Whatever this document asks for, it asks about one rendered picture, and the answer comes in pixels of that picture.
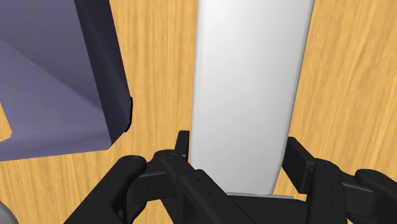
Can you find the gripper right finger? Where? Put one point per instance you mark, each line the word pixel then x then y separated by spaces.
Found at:
pixel 328 192

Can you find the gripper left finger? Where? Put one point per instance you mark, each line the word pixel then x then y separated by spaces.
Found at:
pixel 186 186

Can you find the white oblong smooth object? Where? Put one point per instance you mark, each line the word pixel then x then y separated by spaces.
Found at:
pixel 245 102

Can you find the purple box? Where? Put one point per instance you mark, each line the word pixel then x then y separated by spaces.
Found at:
pixel 52 93

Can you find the grey rounded object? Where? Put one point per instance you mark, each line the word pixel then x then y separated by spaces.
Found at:
pixel 6 215

